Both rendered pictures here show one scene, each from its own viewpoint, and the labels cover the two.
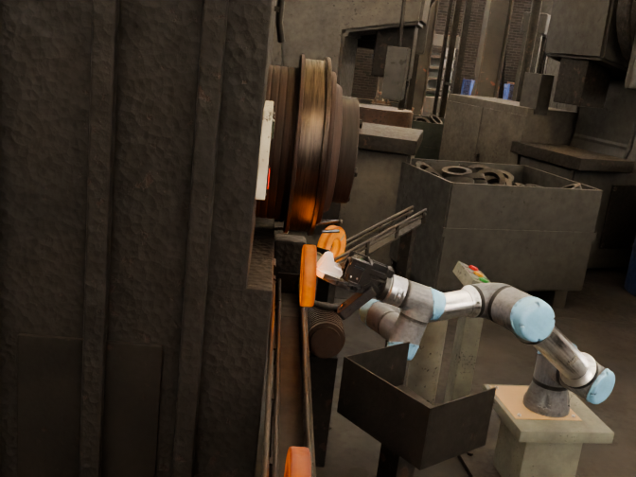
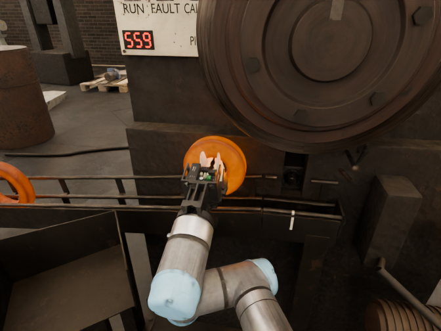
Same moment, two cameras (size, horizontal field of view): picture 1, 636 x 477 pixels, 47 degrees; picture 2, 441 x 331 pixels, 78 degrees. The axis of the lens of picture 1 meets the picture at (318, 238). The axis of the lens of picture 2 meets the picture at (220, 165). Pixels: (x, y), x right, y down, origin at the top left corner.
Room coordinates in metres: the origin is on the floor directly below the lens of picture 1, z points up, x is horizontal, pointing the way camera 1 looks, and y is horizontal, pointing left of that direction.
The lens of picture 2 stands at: (1.89, -0.55, 1.15)
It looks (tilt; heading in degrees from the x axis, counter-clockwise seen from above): 29 degrees down; 105
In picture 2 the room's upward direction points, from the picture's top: straight up
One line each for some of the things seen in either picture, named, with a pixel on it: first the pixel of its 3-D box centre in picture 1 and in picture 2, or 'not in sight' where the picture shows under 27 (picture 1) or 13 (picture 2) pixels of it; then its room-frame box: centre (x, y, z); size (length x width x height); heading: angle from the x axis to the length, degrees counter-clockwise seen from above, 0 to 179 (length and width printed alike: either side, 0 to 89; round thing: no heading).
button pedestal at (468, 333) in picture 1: (466, 345); not in sight; (2.66, -0.62, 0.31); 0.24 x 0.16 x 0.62; 5
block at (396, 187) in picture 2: (285, 273); (382, 221); (2.16, 0.09, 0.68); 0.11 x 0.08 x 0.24; 95
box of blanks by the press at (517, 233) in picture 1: (483, 228); not in sight; (4.47, -1.03, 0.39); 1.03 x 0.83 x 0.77; 110
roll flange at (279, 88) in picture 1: (276, 143); not in sight; (1.92, 0.14, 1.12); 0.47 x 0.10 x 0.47; 5
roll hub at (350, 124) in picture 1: (344, 150); (327, 41); (1.93, -0.04, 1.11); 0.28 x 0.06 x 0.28; 5
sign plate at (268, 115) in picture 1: (265, 147); (167, 15); (1.58, 0.14, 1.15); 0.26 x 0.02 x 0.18; 5
